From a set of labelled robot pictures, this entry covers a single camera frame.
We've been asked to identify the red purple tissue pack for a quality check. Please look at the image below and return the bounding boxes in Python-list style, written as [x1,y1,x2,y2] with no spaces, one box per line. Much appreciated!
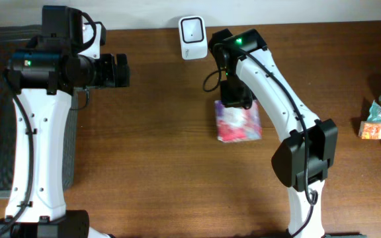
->
[214,100,262,143]

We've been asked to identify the orange tissue pack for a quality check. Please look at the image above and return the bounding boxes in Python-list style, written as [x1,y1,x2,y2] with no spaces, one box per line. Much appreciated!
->
[359,121,381,139]

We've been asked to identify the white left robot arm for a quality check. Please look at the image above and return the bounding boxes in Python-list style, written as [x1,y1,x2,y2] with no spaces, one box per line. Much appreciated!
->
[0,48,130,237]

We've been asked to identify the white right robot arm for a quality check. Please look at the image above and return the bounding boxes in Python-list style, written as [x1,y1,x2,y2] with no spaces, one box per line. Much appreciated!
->
[208,29,338,238]

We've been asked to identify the white barcode scanner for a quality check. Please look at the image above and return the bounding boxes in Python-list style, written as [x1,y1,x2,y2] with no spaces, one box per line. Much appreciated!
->
[178,16,208,60]

